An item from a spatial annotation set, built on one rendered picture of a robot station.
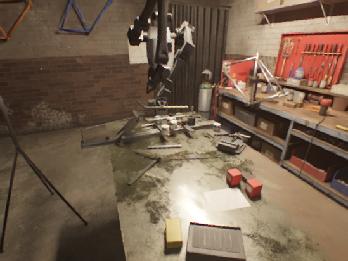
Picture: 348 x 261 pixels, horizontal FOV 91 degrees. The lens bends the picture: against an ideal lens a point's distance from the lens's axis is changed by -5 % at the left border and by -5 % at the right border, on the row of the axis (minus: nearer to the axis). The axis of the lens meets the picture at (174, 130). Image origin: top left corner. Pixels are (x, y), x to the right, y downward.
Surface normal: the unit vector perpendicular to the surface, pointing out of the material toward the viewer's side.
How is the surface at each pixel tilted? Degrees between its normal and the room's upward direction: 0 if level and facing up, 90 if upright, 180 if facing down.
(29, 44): 90
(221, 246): 0
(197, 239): 0
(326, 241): 0
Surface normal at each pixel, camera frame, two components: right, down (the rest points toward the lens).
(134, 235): 0.00, -0.91
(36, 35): 0.37, 0.38
